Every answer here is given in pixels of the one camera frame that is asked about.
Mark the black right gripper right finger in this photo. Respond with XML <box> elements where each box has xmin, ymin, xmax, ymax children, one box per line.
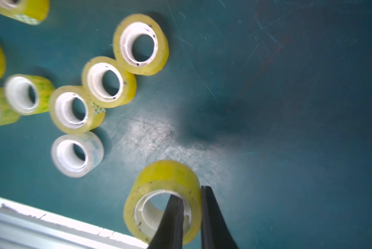
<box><xmin>201</xmin><ymin>186</ymin><xmax>239</xmax><ymax>249</ymax></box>

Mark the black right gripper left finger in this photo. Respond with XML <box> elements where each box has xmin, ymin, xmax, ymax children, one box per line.
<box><xmin>148</xmin><ymin>195</ymin><xmax>184</xmax><ymax>249</ymax></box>

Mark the transparent tape roll two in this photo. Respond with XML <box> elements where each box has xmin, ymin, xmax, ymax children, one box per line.
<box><xmin>123</xmin><ymin>160</ymin><xmax>202</xmax><ymax>245</ymax></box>

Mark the transparent tape roll four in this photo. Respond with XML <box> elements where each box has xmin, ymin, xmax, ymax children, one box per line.
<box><xmin>81</xmin><ymin>57</ymin><xmax>137</xmax><ymax>109</ymax></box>

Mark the transparent tape roll three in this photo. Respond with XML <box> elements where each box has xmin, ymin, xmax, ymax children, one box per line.
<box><xmin>113</xmin><ymin>14</ymin><xmax>169</xmax><ymax>76</ymax></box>

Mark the transparent tape roll nine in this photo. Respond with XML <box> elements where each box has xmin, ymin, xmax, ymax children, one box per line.
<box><xmin>51</xmin><ymin>132</ymin><xmax>104</xmax><ymax>178</ymax></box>

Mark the transparent tape roll ten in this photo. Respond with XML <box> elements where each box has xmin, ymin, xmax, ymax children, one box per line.
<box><xmin>49</xmin><ymin>86</ymin><xmax>106</xmax><ymax>134</ymax></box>

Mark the transparent tape roll seven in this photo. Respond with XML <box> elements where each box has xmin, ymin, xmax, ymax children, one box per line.
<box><xmin>4</xmin><ymin>74</ymin><xmax>55</xmax><ymax>116</ymax></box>

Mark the transparent tape roll five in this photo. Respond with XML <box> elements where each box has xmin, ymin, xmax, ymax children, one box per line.
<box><xmin>0</xmin><ymin>0</ymin><xmax>50</xmax><ymax>26</ymax></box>

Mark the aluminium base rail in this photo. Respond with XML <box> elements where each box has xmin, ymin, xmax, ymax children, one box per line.
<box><xmin>0</xmin><ymin>197</ymin><xmax>147</xmax><ymax>249</ymax></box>

